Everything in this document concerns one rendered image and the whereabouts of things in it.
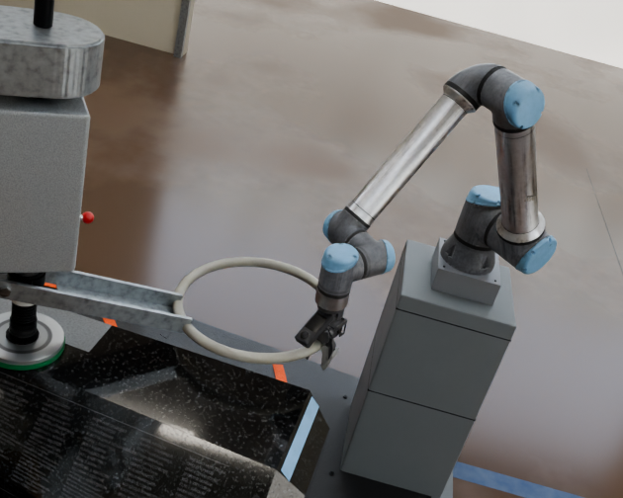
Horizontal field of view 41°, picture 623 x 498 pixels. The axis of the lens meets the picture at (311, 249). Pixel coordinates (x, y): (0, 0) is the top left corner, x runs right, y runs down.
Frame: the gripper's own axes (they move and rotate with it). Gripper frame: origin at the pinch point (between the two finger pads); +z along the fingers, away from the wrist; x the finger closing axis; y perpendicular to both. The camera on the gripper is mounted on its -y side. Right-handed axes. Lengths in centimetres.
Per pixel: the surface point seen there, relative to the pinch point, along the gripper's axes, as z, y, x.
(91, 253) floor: 81, 63, 175
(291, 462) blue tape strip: 5.4, -29.5, -17.0
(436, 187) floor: 99, 311, 120
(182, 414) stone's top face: 1.2, -41.0, 10.6
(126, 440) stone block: 5, -54, 16
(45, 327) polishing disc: -4, -49, 55
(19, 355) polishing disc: -5, -61, 50
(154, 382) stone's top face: 0.8, -38.6, 23.7
